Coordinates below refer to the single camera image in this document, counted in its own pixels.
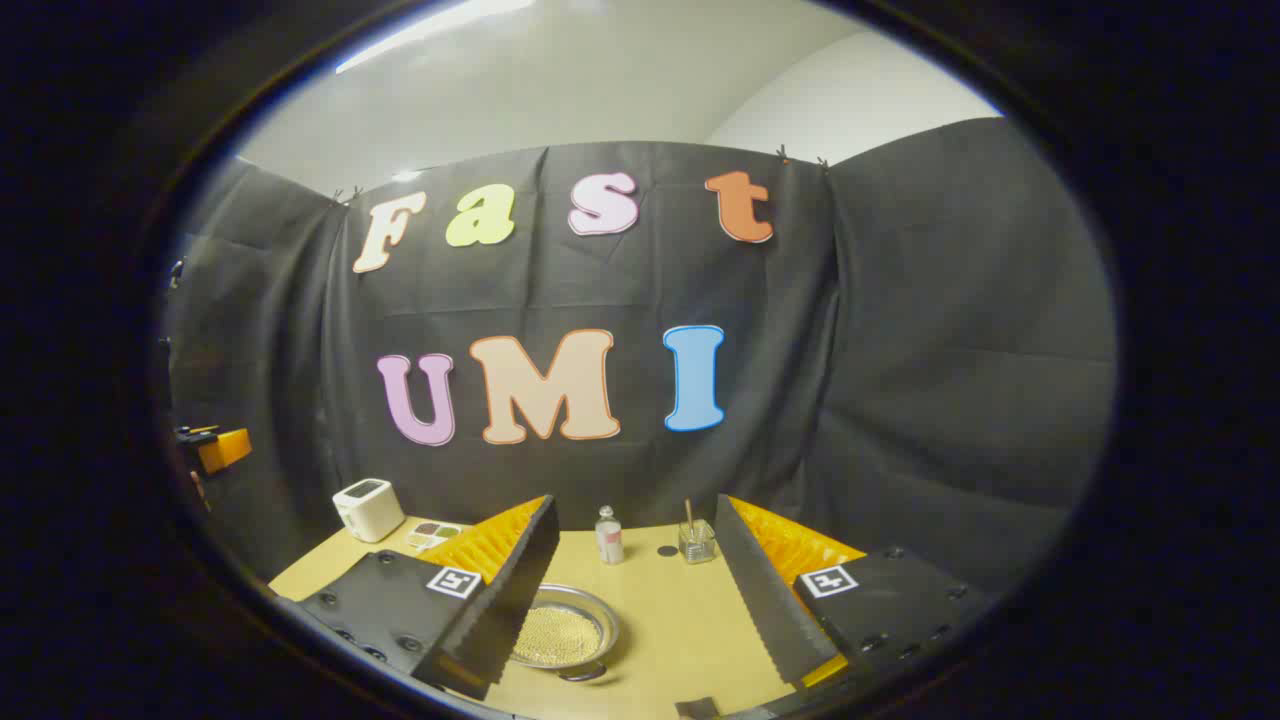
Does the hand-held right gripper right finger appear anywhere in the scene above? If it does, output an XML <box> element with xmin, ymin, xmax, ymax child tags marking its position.
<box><xmin>712</xmin><ymin>493</ymin><xmax>991</xmax><ymax>691</ymax></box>

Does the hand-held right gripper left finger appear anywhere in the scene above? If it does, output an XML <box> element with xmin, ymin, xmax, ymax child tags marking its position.
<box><xmin>298</xmin><ymin>493</ymin><xmax>561</xmax><ymax>701</ymax></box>

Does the steel pot with beans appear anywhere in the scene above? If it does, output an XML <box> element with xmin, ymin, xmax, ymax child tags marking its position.
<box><xmin>510</xmin><ymin>584</ymin><xmax>621</xmax><ymax>683</ymax></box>

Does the white divided bean dish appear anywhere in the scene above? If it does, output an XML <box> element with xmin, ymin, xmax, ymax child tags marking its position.
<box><xmin>405</xmin><ymin>520</ymin><xmax>463</xmax><ymax>553</ymax></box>

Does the white toaster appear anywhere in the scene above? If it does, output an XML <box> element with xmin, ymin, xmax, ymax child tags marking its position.
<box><xmin>332</xmin><ymin>478</ymin><xmax>406</xmax><ymax>543</ymax></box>

